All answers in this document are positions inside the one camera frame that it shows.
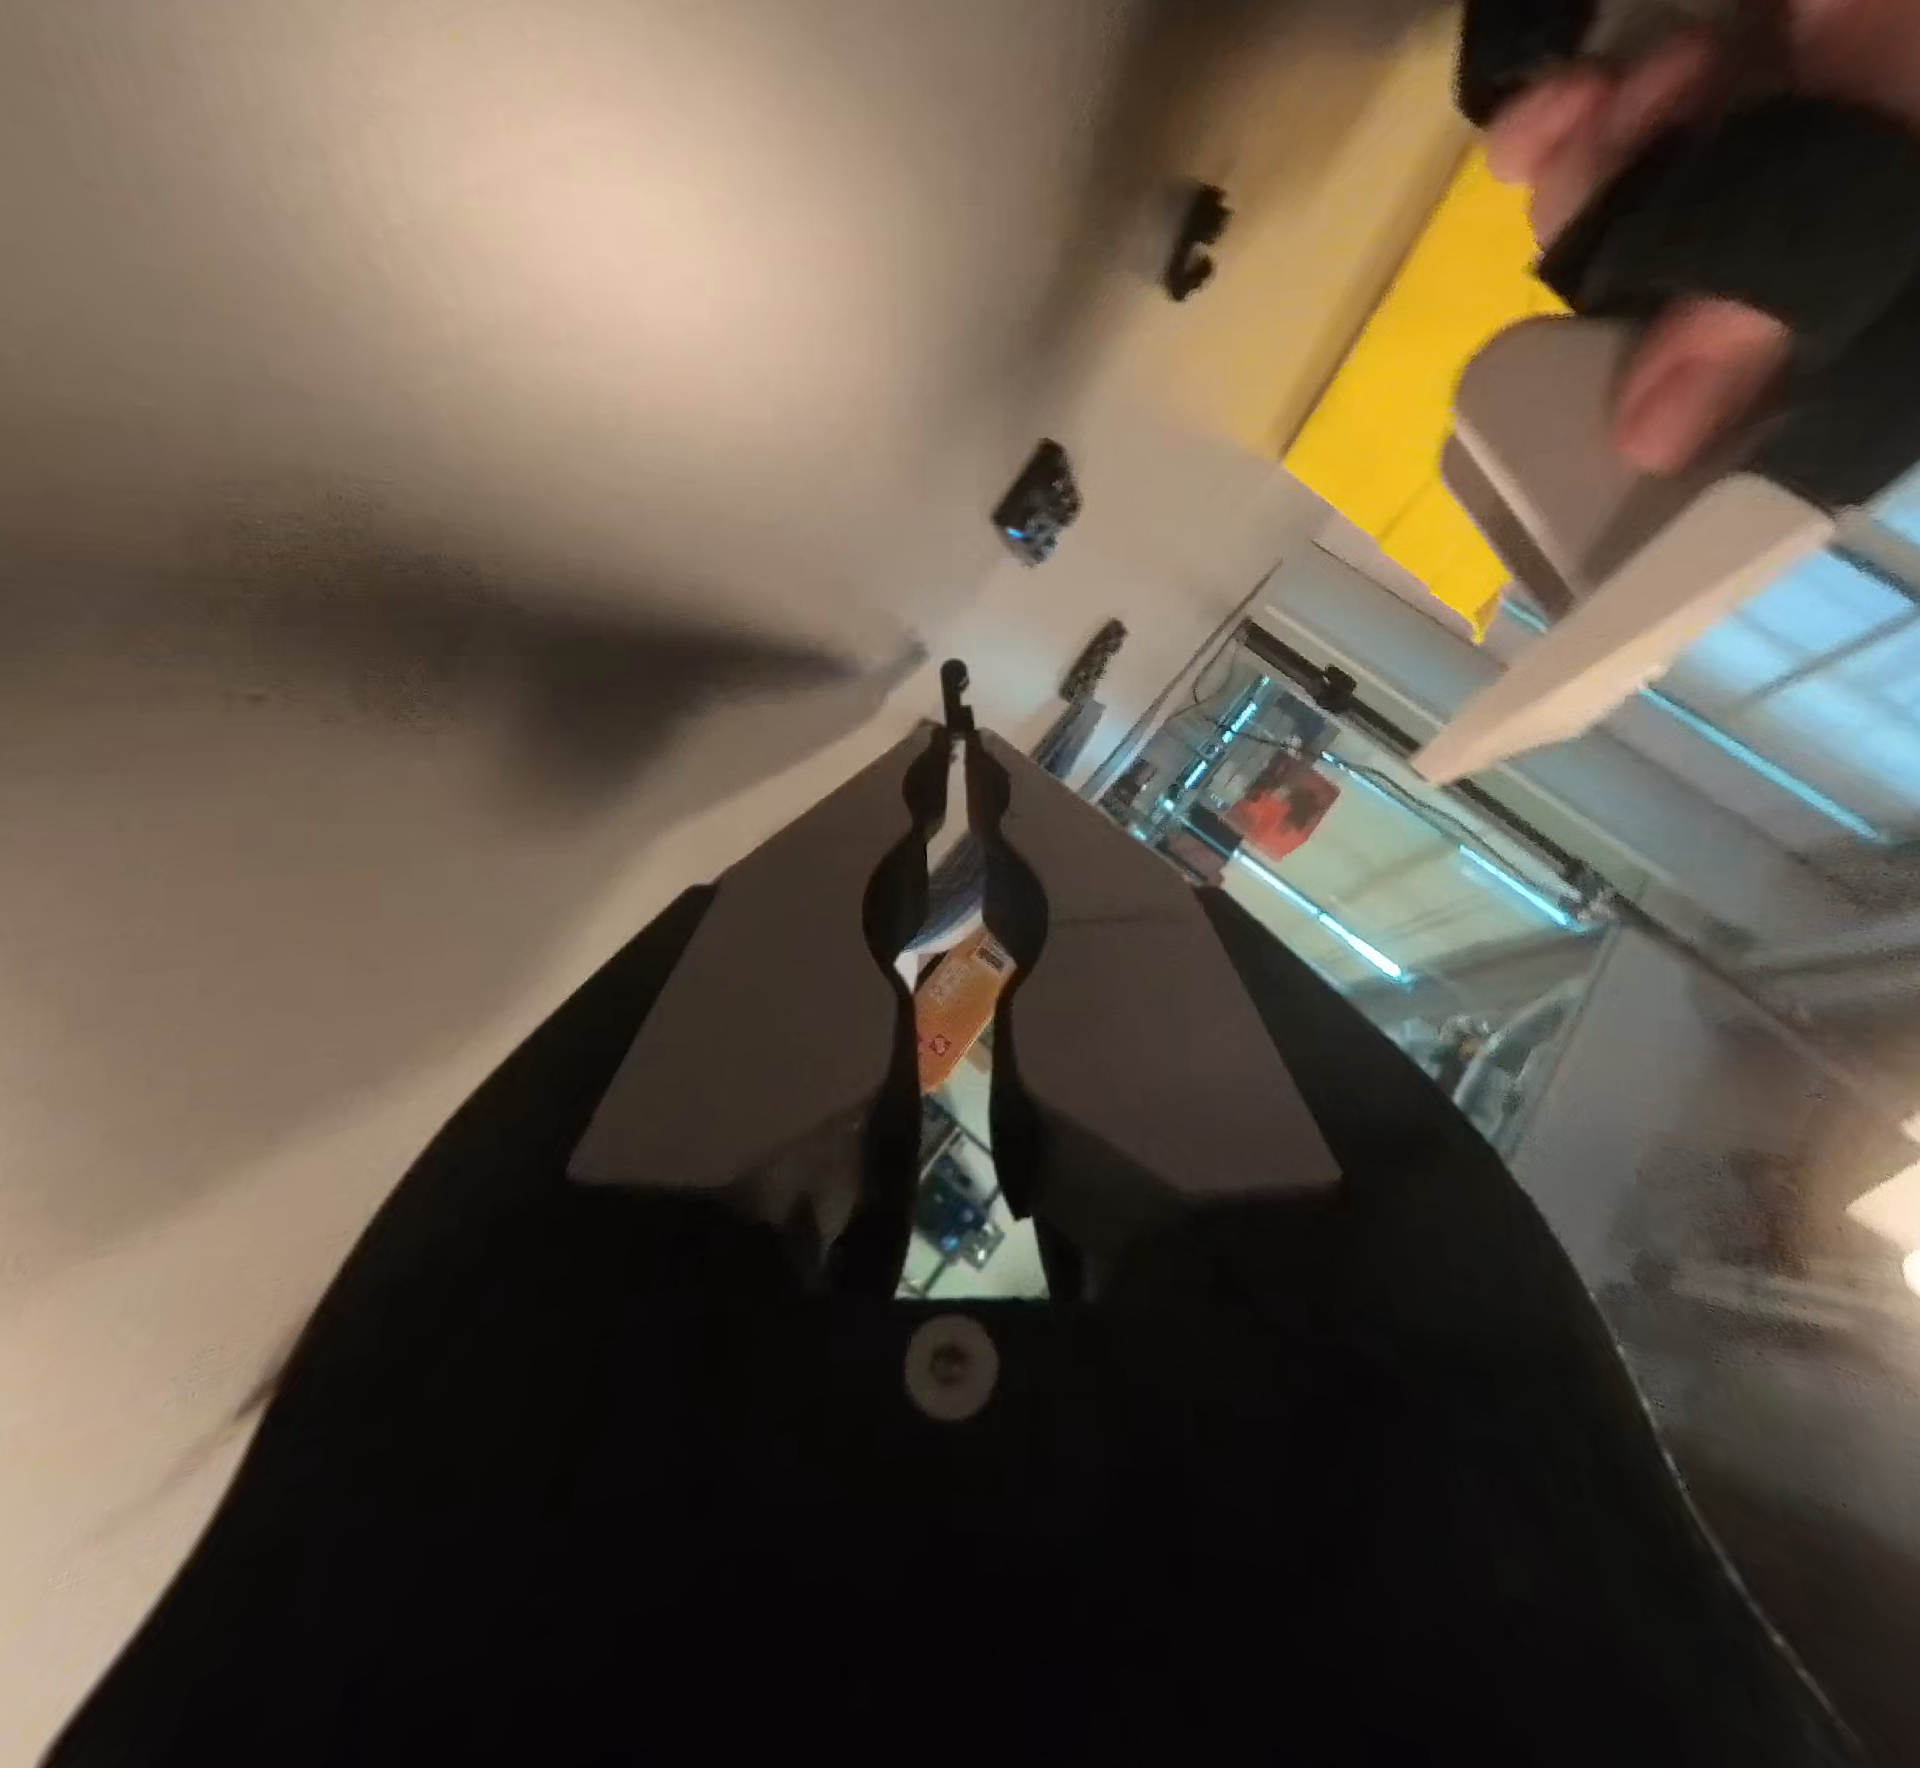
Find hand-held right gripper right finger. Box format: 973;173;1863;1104
963;730;1344;1282

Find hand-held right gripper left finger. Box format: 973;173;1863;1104
565;726;950;1290

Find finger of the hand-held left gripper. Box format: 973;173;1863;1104
1417;474;1838;787

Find yellow plastic bin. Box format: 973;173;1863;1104
1283;141;1579;646

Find orange lego set box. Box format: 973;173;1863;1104
914;934;1023;1095

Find open lego instruction booklet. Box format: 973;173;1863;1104
898;830;995;972

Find person's left hand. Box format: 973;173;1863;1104
1485;0;1920;481

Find large window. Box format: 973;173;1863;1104
1500;463;1920;840

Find red storage box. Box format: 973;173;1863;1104
1237;756;1338;855

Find black light stand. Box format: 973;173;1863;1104
1242;620;1628;930

